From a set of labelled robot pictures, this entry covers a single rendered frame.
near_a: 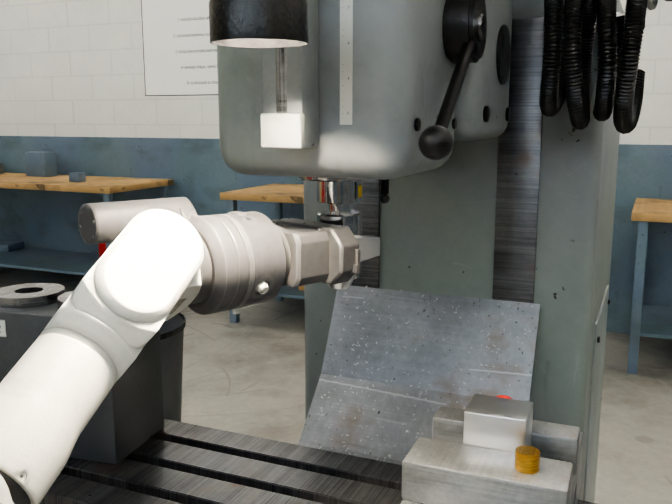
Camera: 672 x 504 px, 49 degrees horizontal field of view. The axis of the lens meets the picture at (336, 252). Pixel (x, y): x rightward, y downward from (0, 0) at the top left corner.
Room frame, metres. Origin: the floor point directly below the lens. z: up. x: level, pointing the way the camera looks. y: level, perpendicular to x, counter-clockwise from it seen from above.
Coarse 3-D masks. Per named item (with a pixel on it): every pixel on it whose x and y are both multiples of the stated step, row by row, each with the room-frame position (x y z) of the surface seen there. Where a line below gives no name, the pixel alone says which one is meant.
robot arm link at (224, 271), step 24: (96, 216) 0.59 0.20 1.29; (120, 216) 0.61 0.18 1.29; (192, 216) 0.65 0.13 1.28; (216, 216) 0.65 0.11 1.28; (96, 240) 0.60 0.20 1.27; (216, 240) 0.62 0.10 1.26; (240, 240) 0.63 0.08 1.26; (216, 264) 0.61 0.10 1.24; (240, 264) 0.62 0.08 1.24; (192, 288) 0.59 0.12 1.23; (216, 288) 0.61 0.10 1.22; (240, 288) 0.62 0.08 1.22; (216, 312) 0.63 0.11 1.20
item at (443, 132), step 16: (448, 0) 0.74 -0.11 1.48; (464, 0) 0.73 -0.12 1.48; (480, 0) 0.75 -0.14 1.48; (448, 16) 0.73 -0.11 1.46; (464, 16) 0.73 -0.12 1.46; (480, 16) 0.75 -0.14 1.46; (448, 32) 0.73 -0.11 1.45; (464, 32) 0.73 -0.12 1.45; (480, 32) 0.75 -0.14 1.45; (448, 48) 0.74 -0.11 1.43; (464, 48) 0.72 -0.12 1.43; (480, 48) 0.76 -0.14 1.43; (464, 64) 0.71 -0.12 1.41; (448, 96) 0.67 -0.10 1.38; (448, 112) 0.66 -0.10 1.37; (432, 128) 0.63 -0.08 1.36; (432, 144) 0.62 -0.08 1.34; (448, 144) 0.62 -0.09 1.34
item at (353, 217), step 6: (324, 210) 0.77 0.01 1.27; (354, 210) 0.77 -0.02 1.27; (318, 216) 0.75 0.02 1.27; (324, 216) 0.74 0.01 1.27; (330, 216) 0.74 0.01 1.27; (336, 216) 0.74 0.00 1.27; (342, 216) 0.74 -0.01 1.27; (348, 216) 0.74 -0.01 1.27; (354, 216) 0.74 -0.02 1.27; (360, 216) 0.75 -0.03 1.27; (324, 222) 0.74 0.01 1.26; (330, 222) 0.74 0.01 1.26; (336, 222) 0.74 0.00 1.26; (342, 222) 0.74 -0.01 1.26; (348, 222) 0.74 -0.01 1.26; (354, 222) 0.74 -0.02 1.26; (360, 222) 0.75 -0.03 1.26
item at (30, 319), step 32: (0, 288) 0.96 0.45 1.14; (32, 288) 0.97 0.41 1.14; (64, 288) 0.97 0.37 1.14; (0, 320) 0.89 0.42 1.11; (32, 320) 0.88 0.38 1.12; (0, 352) 0.89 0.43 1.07; (160, 352) 0.96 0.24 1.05; (128, 384) 0.88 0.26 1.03; (160, 384) 0.96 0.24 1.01; (96, 416) 0.86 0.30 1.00; (128, 416) 0.88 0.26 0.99; (160, 416) 0.95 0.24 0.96; (96, 448) 0.86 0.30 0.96; (128, 448) 0.88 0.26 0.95
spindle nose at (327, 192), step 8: (320, 184) 0.75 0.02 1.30; (328, 184) 0.74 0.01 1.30; (336, 184) 0.74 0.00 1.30; (344, 184) 0.74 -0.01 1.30; (352, 184) 0.74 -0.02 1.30; (360, 184) 0.75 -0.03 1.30; (320, 192) 0.75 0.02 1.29; (328, 192) 0.74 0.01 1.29; (336, 192) 0.74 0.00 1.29; (344, 192) 0.74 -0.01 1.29; (352, 192) 0.74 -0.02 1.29; (320, 200) 0.75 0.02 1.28; (328, 200) 0.74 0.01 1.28; (336, 200) 0.74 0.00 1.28; (344, 200) 0.74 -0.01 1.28; (352, 200) 0.74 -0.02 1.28; (360, 200) 0.75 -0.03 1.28
